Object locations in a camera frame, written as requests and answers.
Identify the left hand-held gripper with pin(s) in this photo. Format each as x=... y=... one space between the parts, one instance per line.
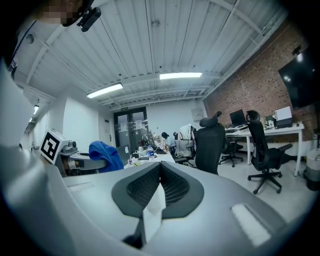
x=51 y=147

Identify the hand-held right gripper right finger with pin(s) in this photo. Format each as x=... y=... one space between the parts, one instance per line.
x=212 y=212

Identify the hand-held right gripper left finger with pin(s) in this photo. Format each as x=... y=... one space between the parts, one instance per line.
x=112 y=200

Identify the blue cloth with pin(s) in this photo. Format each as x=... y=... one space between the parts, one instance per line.
x=107 y=155

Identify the dark glass double door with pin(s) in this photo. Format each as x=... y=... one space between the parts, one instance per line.
x=130 y=127

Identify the clear water bottle blue label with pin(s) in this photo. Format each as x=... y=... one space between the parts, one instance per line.
x=150 y=152

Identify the black mesh office chair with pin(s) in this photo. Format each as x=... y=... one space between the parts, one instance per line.
x=210 y=147
x=262 y=147

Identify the long ceiling light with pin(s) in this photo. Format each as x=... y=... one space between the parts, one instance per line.
x=105 y=90
x=180 y=75

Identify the grey chair with draped jacket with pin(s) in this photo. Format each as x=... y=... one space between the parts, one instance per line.
x=185 y=140

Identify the small ceiling light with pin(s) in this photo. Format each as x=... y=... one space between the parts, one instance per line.
x=36 y=109

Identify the black computer monitor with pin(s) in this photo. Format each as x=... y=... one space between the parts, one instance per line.
x=237 y=117

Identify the white office desk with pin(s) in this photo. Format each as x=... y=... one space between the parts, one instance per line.
x=275 y=131

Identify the white ribbed trash bin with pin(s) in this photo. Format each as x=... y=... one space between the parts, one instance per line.
x=313 y=170

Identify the open laptop white lid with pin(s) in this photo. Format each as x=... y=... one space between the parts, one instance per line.
x=283 y=117

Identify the person's black printed shirt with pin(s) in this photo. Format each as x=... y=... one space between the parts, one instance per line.
x=11 y=62

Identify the round ceiling smoke detector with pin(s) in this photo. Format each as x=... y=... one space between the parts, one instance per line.
x=30 y=39

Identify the person's head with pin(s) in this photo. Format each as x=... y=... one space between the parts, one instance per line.
x=62 y=11

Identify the grey wall electrical box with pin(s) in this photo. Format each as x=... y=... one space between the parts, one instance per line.
x=197 y=115

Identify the black head-worn camera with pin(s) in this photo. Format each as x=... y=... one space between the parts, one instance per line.
x=90 y=16

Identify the large black wall television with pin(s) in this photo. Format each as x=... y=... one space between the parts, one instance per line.
x=302 y=82

